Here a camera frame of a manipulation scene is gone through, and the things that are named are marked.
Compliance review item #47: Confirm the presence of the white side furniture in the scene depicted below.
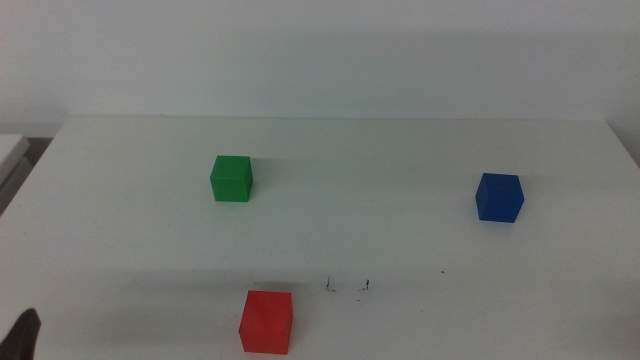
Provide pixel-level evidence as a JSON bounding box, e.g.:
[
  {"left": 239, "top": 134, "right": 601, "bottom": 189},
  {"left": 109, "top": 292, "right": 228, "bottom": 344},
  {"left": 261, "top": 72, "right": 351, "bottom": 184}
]
[{"left": 0, "top": 133, "right": 31, "bottom": 214}]

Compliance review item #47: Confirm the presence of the red cube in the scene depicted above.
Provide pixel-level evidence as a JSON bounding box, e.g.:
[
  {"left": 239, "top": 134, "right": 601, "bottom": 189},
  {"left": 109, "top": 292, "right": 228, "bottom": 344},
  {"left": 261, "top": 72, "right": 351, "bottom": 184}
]
[{"left": 238, "top": 289, "right": 294, "bottom": 356}]

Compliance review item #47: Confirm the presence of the blue cube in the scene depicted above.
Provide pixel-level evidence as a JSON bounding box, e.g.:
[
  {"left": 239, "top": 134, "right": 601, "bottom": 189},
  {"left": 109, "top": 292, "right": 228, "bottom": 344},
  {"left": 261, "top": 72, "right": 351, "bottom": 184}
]
[{"left": 474, "top": 172, "right": 526, "bottom": 224}]

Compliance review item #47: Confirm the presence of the green cube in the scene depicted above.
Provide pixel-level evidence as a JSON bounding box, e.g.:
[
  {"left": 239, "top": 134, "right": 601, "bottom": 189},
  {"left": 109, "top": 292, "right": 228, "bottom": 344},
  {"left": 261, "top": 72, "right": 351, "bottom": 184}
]
[{"left": 209, "top": 154, "right": 254, "bottom": 204}]

